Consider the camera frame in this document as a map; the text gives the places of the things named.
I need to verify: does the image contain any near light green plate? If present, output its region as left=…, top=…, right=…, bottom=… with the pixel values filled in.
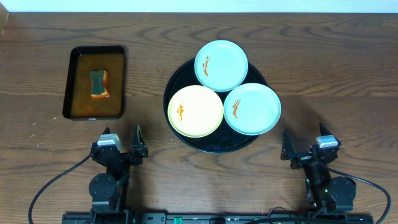
left=224, top=83, right=282, bottom=136

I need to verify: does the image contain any round black serving tray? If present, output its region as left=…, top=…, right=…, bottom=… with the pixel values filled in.
left=163, top=58, right=259, bottom=154

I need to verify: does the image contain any far light green plate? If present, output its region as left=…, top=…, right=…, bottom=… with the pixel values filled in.
left=194, top=40, right=248, bottom=92

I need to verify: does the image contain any light green plate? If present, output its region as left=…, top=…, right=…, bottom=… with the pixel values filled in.
left=224, top=83, right=282, bottom=136
left=194, top=40, right=248, bottom=92

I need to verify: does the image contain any yellow plate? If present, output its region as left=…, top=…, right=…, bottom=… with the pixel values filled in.
left=167, top=85, right=224, bottom=138

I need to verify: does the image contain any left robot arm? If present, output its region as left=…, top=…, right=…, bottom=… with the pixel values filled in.
left=89, top=125, right=148, bottom=223

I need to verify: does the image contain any black rectangular wash tray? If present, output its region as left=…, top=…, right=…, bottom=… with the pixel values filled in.
left=62, top=45, right=126, bottom=120

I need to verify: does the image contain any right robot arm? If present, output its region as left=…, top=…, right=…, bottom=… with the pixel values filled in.
left=280, top=123, right=356, bottom=218

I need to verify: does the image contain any green and orange sponge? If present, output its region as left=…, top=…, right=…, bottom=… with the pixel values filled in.
left=90, top=70, right=109, bottom=99

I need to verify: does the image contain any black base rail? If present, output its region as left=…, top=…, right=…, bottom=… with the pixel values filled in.
left=61, top=213, right=374, bottom=224

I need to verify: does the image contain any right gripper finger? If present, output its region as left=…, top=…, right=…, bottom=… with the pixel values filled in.
left=319, top=123, right=332, bottom=136
left=280, top=129, right=295, bottom=161

